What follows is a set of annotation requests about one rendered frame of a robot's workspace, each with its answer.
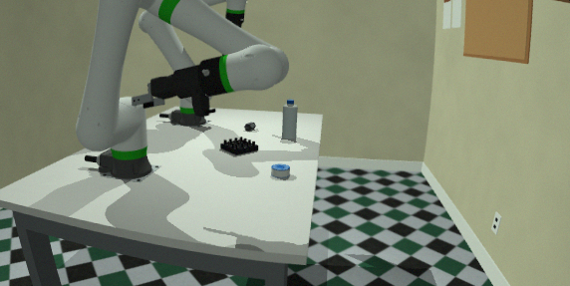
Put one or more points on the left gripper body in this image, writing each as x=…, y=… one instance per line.
x=235, y=18

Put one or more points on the black knob panel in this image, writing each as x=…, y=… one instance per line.
x=240, y=146

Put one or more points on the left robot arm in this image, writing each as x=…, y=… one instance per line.
x=167, y=41

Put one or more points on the grey bottle with blue cap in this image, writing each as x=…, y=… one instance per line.
x=289, y=125

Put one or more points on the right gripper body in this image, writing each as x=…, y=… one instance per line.
x=186, y=83

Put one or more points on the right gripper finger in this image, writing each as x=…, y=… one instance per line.
x=156, y=102
x=138, y=100

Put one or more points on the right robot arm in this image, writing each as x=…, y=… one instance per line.
x=103, y=124

